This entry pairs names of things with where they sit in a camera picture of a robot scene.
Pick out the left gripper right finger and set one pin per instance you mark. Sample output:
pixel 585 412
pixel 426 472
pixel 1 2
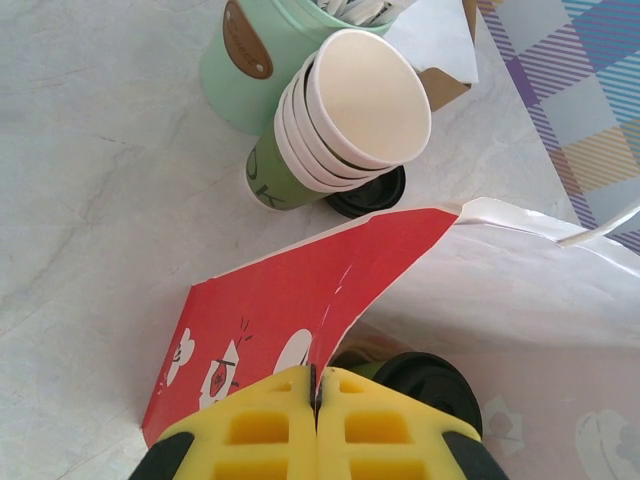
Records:
pixel 400 440

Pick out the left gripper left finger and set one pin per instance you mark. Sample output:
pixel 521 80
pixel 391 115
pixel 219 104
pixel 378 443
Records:
pixel 210 425

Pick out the black plastic cup lid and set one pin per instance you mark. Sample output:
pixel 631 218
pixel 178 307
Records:
pixel 425 380
pixel 357 212
pixel 385 185

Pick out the red white paper bag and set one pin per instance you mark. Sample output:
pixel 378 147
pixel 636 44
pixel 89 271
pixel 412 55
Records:
pixel 310 285

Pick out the stack of paper cups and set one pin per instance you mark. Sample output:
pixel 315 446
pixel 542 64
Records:
pixel 370 95

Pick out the mint green holder cup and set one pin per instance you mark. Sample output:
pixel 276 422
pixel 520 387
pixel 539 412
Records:
pixel 220 75

